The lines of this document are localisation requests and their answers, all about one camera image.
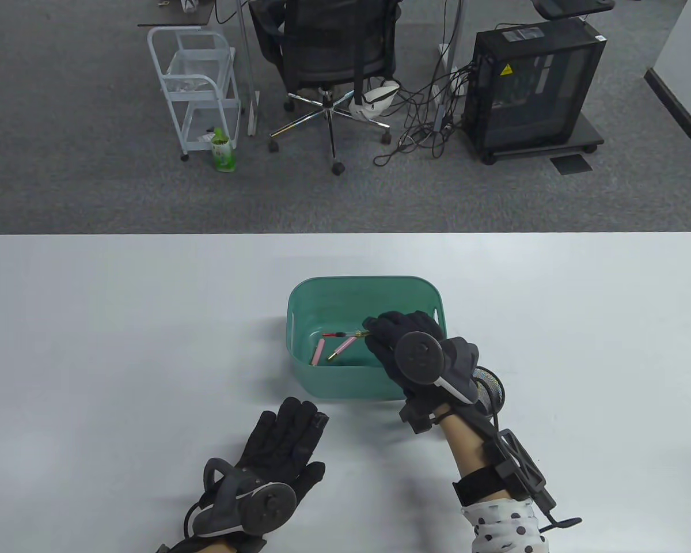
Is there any person's right hand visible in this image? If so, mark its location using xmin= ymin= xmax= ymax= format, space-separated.
xmin=363 ymin=310 xmax=480 ymax=405

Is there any person's left hand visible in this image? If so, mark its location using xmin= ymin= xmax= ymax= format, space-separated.
xmin=230 ymin=396 xmax=330 ymax=522

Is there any person's right forearm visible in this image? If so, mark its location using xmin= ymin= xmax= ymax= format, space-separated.
xmin=441 ymin=410 xmax=549 ymax=553

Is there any pink pen with gold tip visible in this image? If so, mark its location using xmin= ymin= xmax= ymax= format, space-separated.
xmin=327 ymin=337 xmax=358 ymax=362

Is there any black round tracker on right glove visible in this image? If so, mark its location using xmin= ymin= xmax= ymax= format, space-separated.
xmin=394 ymin=332 xmax=479 ymax=405

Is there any green plastic basket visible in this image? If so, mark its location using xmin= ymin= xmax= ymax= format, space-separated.
xmin=287 ymin=276 xmax=445 ymax=402

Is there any grey round tracker on left glove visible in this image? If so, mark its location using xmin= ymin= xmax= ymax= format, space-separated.
xmin=183 ymin=457 xmax=298 ymax=540

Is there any white power strip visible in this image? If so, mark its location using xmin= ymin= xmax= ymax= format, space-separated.
xmin=435 ymin=81 xmax=453 ymax=139

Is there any white bag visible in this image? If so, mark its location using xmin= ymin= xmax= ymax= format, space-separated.
xmin=348 ymin=79 xmax=401 ymax=120

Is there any green plastic bottle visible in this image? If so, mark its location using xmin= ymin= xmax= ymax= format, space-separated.
xmin=211 ymin=127 xmax=237 ymax=172

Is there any black floor outlet plate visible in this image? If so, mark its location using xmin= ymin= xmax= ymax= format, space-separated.
xmin=550 ymin=154 xmax=593 ymax=175

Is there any black rolling computer stand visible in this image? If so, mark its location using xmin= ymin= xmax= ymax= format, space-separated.
xmin=477 ymin=109 xmax=605 ymax=166

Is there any black mesh office chair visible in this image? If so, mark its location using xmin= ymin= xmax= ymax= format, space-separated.
xmin=249 ymin=0 xmax=404 ymax=176

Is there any black computer tower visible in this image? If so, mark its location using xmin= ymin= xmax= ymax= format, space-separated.
xmin=462 ymin=19 xmax=608 ymax=156

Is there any white desk leg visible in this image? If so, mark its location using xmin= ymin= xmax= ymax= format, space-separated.
xmin=438 ymin=0 xmax=467 ymax=75
xmin=234 ymin=0 xmax=261 ymax=137

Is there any white rolling cart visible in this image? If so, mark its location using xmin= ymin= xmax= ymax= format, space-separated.
xmin=147 ymin=26 xmax=244 ymax=162

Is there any dark desk top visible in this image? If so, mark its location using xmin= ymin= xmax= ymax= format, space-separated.
xmin=137 ymin=0 xmax=217 ymax=28

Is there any black wrist strap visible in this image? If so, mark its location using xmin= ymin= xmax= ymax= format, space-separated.
xmin=453 ymin=468 xmax=512 ymax=507

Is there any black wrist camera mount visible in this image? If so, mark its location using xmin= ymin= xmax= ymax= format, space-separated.
xmin=399 ymin=366 xmax=582 ymax=534

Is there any tangle of black cables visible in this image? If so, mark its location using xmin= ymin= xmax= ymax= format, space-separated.
xmin=373 ymin=55 xmax=476 ymax=168

